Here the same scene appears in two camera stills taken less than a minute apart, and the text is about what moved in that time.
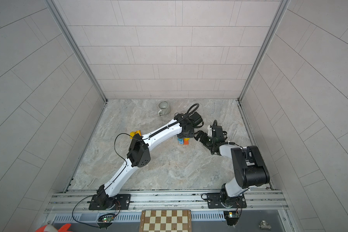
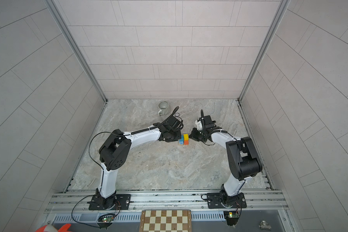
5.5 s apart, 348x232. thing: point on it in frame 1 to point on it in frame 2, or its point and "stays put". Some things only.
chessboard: (165, 221) stays put
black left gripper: (192, 135) to (178, 131)
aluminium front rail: (257, 201) stays put
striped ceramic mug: (164, 108) stays put
